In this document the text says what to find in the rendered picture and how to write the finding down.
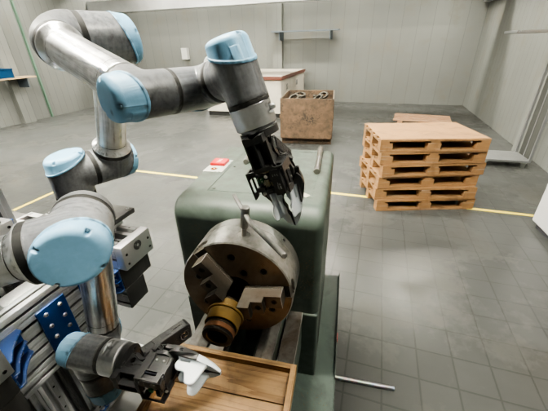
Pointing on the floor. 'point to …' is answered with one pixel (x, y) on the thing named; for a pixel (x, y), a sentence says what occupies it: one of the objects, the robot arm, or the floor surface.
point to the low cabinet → (291, 78)
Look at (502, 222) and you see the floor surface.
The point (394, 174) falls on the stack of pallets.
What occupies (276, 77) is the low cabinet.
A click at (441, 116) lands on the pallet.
